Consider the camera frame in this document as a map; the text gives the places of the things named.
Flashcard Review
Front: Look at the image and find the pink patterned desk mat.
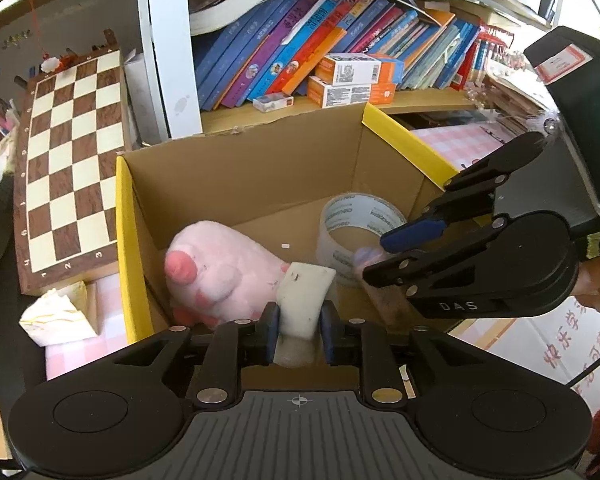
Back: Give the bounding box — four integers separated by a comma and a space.
414, 122, 600, 384

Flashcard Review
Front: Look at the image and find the orange white box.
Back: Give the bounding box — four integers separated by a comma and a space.
308, 76, 396, 108
314, 53, 404, 86

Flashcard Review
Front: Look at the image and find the person's right hand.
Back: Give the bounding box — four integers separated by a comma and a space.
571, 256, 600, 312

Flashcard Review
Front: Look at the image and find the clear tape roll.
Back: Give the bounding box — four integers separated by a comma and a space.
315, 193, 406, 287

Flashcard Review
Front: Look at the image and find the stack of papers and booklets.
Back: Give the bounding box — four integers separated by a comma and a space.
482, 58, 558, 119

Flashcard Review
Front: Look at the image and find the upper orange white box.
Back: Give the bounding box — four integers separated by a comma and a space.
314, 53, 404, 86

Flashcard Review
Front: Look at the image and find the row of leaning books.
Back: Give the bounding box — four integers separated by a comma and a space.
189, 0, 484, 112

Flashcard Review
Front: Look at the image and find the crumpled white tissue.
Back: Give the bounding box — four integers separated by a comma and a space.
19, 282, 99, 347

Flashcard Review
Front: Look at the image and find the yellow cardboard box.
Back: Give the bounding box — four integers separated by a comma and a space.
114, 101, 464, 391

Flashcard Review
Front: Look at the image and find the small white red box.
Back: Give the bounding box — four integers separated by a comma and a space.
252, 92, 294, 113

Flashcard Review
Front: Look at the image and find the pink plush pig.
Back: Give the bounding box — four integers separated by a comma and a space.
163, 220, 289, 330

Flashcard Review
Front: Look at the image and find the lower orange white box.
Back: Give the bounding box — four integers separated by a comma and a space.
308, 76, 396, 108

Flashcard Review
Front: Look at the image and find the wooden bookshelf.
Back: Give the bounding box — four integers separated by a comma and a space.
137, 0, 547, 142

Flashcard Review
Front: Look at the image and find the white sponge block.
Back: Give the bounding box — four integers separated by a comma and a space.
274, 262, 336, 368

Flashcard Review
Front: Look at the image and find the wooden chessboard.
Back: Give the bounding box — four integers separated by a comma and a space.
14, 46, 131, 296

